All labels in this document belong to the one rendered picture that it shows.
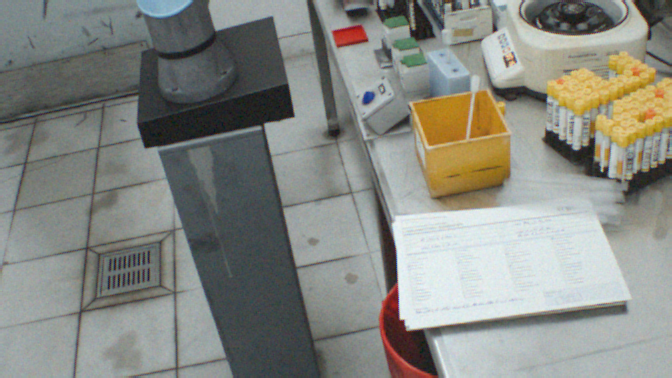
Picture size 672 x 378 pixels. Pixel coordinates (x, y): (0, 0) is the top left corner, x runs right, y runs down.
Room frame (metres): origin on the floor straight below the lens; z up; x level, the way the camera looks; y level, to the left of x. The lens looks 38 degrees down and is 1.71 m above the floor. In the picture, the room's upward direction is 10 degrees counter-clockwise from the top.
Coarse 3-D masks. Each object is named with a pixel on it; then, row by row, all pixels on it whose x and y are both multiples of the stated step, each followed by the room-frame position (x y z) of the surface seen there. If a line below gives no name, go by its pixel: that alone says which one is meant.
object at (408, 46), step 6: (396, 42) 1.39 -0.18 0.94; (402, 42) 1.39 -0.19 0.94; (408, 42) 1.38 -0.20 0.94; (414, 42) 1.38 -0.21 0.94; (396, 48) 1.38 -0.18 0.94; (402, 48) 1.36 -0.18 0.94; (408, 48) 1.36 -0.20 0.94; (414, 48) 1.36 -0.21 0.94; (396, 54) 1.36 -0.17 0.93; (402, 54) 1.36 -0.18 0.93; (408, 54) 1.36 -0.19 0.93; (396, 60) 1.36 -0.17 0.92; (396, 66) 1.36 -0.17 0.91; (396, 72) 1.37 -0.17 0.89
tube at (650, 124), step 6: (648, 120) 0.95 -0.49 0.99; (648, 126) 0.94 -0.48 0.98; (654, 126) 0.94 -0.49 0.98; (648, 132) 0.94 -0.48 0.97; (654, 132) 0.94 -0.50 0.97; (648, 138) 0.94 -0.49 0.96; (648, 144) 0.94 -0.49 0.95; (642, 150) 0.95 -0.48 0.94; (648, 150) 0.94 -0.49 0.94; (642, 156) 0.94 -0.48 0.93; (648, 156) 0.94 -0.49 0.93; (642, 162) 0.94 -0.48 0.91; (648, 162) 0.94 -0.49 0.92; (642, 168) 0.94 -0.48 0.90
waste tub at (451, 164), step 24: (456, 96) 1.12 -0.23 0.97; (480, 96) 1.12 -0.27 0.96; (432, 120) 1.12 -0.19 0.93; (456, 120) 1.12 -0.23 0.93; (480, 120) 1.12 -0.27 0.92; (504, 120) 1.03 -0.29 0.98; (432, 144) 1.12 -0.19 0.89; (456, 144) 0.99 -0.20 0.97; (480, 144) 0.99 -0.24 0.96; (504, 144) 0.99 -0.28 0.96; (432, 168) 0.99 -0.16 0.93; (456, 168) 0.99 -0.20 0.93; (480, 168) 0.99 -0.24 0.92; (504, 168) 0.99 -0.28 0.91; (432, 192) 0.99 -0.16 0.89; (456, 192) 0.99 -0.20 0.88
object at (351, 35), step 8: (360, 24) 1.60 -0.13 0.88; (336, 32) 1.60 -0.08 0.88; (344, 32) 1.59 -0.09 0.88; (352, 32) 1.58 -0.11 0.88; (360, 32) 1.58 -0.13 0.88; (336, 40) 1.55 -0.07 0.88; (344, 40) 1.55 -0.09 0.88; (352, 40) 1.54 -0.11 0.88; (360, 40) 1.53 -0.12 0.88; (368, 40) 1.53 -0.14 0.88
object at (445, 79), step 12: (444, 48) 1.28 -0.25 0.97; (432, 60) 1.25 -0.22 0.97; (444, 60) 1.24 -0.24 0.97; (456, 60) 1.23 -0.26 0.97; (432, 72) 1.25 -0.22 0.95; (444, 72) 1.20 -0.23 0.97; (456, 72) 1.19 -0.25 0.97; (468, 72) 1.18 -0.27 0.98; (432, 84) 1.26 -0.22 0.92; (444, 84) 1.20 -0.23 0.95; (456, 84) 1.18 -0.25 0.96; (468, 84) 1.18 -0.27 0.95; (432, 96) 1.26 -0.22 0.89; (444, 96) 1.20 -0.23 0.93
